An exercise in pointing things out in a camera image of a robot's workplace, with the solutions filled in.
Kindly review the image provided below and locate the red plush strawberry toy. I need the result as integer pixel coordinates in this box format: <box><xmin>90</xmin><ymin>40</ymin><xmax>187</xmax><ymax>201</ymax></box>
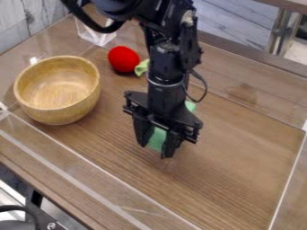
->
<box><xmin>109</xmin><ymin>46</ymin><xmax>150</xmax><ymax>76</ymax></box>

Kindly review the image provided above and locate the black table leg bracket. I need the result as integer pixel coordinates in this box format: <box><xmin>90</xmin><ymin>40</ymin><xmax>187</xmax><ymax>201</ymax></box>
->
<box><xmin>26</xmin><ymin>190</ymin><xmax>67</xmax><ymax>230</ymax></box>

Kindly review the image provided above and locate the clear acrylic corner bracket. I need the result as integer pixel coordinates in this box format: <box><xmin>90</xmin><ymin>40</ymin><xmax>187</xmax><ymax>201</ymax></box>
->
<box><xmin>77</xmin><ymin>20</ymin><xmax>117</xmax><ymax>47</ymax></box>

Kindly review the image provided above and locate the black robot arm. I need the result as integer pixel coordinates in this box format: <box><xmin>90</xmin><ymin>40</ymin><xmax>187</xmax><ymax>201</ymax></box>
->
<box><xmin>62</xmin><ymin>0</ymin><xmax>205</xmax><ymax>158</ymax></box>

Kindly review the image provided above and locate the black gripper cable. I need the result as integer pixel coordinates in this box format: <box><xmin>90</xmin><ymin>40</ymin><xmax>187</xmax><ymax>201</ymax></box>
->
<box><xmin>183</xmin><ymin>69</ymin><xmax>209</xmax><ymax>103</ymax></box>

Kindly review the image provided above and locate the green rectangular block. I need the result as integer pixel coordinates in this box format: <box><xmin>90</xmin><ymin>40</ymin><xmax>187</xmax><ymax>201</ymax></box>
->
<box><xmin>147</xmin><ymin>101</ymin><xmax>197</xmax><ymax>152</ymax></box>

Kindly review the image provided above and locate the metal table leg background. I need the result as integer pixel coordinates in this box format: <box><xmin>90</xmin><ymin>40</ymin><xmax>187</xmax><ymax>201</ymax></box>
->
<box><xmin>268</xmin><ymin>9</ymin><xmax>302</xmax><ymax>57</ymax></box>

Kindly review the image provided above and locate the brown wooden bowl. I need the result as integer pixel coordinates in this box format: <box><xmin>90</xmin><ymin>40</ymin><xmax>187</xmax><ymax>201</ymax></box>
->
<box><xmin>14</xmin><ymin>56</ymin><xmax>101</xmax><ymax>125</ymax></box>

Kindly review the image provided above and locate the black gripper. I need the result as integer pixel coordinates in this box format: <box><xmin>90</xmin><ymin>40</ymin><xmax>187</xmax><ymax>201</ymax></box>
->
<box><xmin>125</xmin><ymin>75</ymin><xmax>203</xmax><ymax>158</ymax></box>

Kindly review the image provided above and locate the black cable lower left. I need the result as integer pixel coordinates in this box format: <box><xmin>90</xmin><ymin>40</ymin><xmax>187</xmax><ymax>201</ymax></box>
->
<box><xmin>0</xmin><ymin>205</ymin><xmax>31</xmax><ymax>230</ymax></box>

